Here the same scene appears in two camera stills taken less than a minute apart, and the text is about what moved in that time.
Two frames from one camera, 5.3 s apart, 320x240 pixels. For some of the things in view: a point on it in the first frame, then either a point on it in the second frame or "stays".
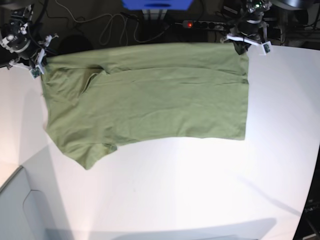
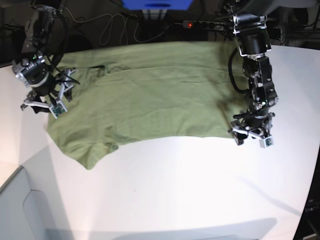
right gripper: [254, 31] → [255, 122]
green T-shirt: [98, 101] stays
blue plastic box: [157, 5] stays
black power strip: [204, 24] stays
